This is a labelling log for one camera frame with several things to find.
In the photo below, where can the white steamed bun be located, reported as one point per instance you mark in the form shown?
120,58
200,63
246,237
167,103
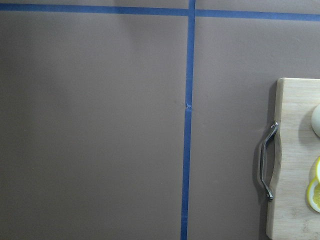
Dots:
315,120

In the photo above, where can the bamboo cutting board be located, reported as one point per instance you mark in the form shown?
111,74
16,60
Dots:
297,148

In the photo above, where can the upper lemon slice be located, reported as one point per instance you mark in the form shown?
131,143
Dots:
317,169

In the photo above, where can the lemon slice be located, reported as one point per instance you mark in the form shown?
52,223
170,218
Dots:
317,169
313,195

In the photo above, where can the lower lemon slice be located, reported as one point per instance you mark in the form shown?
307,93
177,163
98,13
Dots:
313,195

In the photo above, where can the metal cutting board handle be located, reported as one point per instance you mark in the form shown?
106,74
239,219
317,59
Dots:
271,132

